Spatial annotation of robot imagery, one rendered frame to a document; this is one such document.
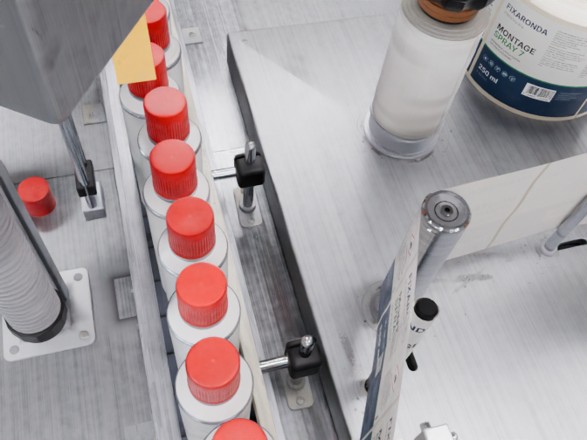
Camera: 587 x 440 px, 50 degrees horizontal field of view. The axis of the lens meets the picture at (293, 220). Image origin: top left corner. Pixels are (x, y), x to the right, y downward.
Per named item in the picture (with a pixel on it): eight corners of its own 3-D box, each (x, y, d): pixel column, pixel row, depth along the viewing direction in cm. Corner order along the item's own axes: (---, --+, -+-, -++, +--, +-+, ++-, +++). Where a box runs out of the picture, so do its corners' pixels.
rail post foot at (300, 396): (314, 406, 62) (315, 404, 61) (289, 411, 61) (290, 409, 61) (301, 352, 65) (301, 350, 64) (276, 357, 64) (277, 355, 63)
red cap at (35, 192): (62, 199, 71) (55, 183, 69) (43, 222, 70) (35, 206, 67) (37, 187, 72) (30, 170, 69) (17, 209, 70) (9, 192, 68)
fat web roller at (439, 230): (420, 325, 62) (486, 230, 46) (377, 334, 61) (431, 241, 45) (404, 284, 64) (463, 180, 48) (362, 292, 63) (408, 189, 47)
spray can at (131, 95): (190, 215, 66) (177, 78, 49) (141, 217, 65) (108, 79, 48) (189, 175, 69) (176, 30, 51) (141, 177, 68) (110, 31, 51)
